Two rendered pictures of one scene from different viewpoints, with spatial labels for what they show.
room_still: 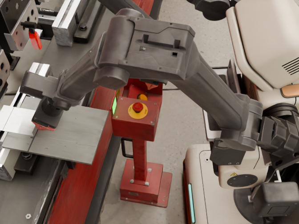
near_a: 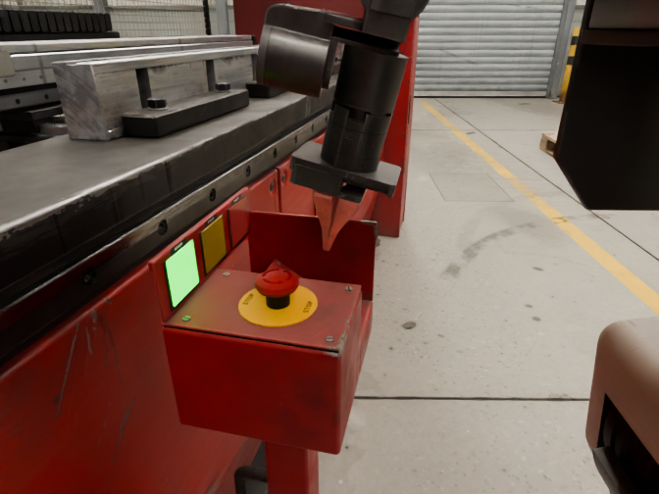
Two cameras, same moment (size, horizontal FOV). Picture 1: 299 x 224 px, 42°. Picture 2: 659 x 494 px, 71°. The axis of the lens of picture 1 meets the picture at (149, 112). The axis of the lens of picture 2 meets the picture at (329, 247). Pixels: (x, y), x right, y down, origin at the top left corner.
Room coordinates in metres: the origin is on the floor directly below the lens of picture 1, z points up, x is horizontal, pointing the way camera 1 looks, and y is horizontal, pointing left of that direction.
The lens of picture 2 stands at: (0.46, -0.02, 1.01)
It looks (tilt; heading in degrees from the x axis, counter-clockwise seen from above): 26 degrees down; 3
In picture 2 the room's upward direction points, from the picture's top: straight up
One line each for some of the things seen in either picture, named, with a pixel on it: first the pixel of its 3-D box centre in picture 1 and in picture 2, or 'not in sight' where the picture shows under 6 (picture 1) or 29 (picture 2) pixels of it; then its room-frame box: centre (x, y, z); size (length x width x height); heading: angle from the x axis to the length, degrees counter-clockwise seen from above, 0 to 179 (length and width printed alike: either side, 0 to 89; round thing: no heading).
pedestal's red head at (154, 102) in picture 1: (138, 104); (284, 303); (0.86, 0.04, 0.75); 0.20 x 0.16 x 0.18; 170
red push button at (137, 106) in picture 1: (137, 108); (278, 292); (0.81, 0.04, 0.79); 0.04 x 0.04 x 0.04
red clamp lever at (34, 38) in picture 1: (32, 35); not in sight; (0.77, 0.32, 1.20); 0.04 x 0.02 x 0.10; 78
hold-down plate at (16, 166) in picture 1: (40, 130); not in sight; (0.66, 0.35, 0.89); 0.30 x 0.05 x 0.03; 168
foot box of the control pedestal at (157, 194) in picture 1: (146, 182); not in sight; (0.86, 0.01, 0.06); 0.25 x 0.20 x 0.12; 80
